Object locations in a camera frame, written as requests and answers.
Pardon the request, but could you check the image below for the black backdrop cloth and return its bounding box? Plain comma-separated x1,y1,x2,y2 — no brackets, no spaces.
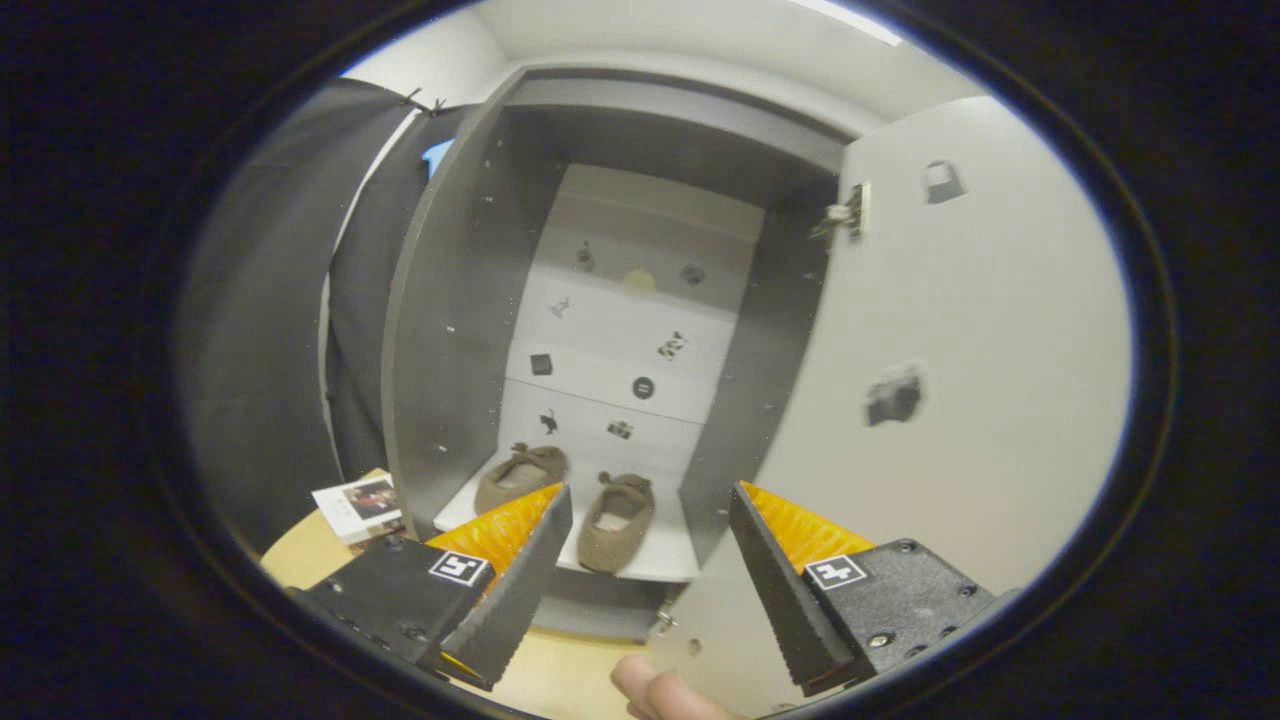
175,78,471,556

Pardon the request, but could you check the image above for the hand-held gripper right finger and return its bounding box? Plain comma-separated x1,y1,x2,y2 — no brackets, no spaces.
728,481,1001,698

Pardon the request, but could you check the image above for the brown suede shoe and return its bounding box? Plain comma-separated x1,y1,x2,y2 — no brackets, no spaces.
577,471,657,575
473,442,569,516

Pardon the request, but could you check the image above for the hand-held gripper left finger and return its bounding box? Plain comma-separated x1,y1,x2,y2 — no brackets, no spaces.
290,483,574,691

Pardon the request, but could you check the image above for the light grey shoe cabinet door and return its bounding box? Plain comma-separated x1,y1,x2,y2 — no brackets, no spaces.
648,95,1136,716

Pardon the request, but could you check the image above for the white book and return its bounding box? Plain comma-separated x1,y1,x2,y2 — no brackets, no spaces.
312,475,406,546

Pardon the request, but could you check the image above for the white cabinet shelf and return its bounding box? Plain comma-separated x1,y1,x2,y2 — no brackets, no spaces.
432,450,701,583

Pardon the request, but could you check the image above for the long ceiling light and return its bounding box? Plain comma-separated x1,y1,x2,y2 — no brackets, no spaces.
790,0,906,48

